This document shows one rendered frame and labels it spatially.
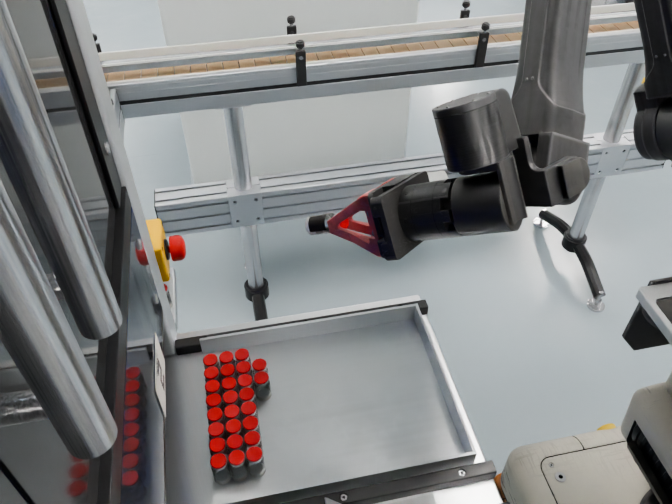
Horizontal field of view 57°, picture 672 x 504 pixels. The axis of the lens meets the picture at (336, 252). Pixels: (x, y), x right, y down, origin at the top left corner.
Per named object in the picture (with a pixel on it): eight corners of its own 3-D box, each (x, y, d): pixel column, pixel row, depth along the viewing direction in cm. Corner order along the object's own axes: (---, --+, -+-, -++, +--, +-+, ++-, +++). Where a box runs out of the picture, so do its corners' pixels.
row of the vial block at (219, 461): (215, 487, 81) (210, 470, 77) (206, 372, 93) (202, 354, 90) (232, 483, 81) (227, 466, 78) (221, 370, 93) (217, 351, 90)
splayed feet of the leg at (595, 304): (588, 314, 216) (600, 287, 206) (527, 220, 251) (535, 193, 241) (610, 310, 217) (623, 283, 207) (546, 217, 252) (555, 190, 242)
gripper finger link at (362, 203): (308, 203, 66) (383, 191, 60) (344, 184, 71) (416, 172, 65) (326, 263, 67) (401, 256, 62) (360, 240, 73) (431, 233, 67)
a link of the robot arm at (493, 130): (594, 185, 59) (522, 186, 66) (570, 64, 56) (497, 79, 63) (511, 235, 53) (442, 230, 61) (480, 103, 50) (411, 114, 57)
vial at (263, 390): (257, 403, 89) (254, 385, 86) (255, 390, 91) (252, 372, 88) (272, 400, 90) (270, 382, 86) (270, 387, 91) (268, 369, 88)
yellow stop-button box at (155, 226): (122, 289, 95) (110, 255, 90) (123, 256, 100) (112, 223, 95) (172, 282, 96) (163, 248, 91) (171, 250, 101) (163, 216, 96)
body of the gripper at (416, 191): (363, 199, 59) (433, 188, 55) (411, 172, 67) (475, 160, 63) (381, 263, 61) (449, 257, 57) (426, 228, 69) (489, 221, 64)
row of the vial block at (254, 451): (249, 480, 81) (246, 463, 78) (236, 367, 94) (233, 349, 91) (266, 476, 82) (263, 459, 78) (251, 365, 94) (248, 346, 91)
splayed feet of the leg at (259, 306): (256, 371, 199) (252, 345, 189) (240, 262, 234) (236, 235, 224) (281, 367, 200) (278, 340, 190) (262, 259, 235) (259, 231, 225)
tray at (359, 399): (214, 519, 78) (210, 507, 75) (202, 352, 96) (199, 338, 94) (472, 466, 83) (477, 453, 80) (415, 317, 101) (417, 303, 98)
